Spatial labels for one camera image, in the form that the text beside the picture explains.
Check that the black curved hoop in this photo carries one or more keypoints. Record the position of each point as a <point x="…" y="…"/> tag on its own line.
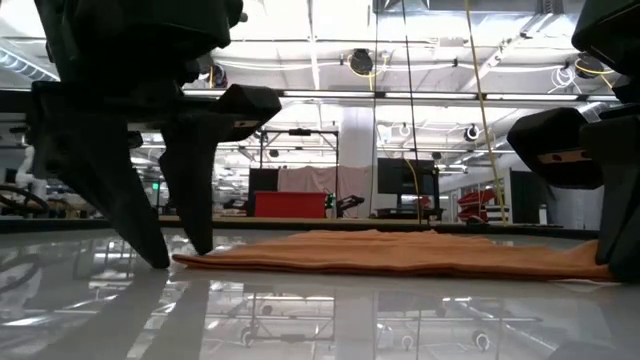
<point x="31" y="194"/>

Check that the black background device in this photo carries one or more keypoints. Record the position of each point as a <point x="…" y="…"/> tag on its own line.
<point x="350" y="201"/>

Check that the black upright panel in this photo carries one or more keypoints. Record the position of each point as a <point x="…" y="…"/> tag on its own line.
<point x="262" y="180"/>

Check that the long ceiling light bar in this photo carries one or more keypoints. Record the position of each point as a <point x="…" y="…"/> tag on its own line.
<point x="425" y="95"/>

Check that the black metal rig frame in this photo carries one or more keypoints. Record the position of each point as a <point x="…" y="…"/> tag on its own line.
<point x="300" y="132"/>

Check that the orange towel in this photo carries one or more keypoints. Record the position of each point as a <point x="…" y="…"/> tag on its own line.
<point x="400" y="255"/>

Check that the black monitor on stand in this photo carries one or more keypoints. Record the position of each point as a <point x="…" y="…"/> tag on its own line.
<point x="400" y="175"/>

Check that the white plastic sheet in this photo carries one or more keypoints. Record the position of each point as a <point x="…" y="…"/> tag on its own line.
<point x="575" y="210"/>

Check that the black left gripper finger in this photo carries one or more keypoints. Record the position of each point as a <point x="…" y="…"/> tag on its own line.
<point x="195" y="190"/>
<point x="100" y="190"/>

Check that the black partition panel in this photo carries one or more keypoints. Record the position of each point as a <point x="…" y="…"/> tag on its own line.
<point x="527" y="200"/>

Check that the white humanoid robot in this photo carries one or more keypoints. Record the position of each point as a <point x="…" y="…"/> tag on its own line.
<point x="27" y="175"/>

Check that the red plastic bin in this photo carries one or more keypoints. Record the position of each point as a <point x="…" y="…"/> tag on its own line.
<point x="290" y="205"/>

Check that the red metal frame object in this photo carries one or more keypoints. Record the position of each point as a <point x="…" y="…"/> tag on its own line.
<point x="477" y="197"/>

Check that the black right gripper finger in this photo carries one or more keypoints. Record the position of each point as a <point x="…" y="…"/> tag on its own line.
<point x="555" y="145"/>

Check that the white building column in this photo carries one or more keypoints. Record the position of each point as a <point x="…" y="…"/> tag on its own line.
<point x="357" y="140"/>

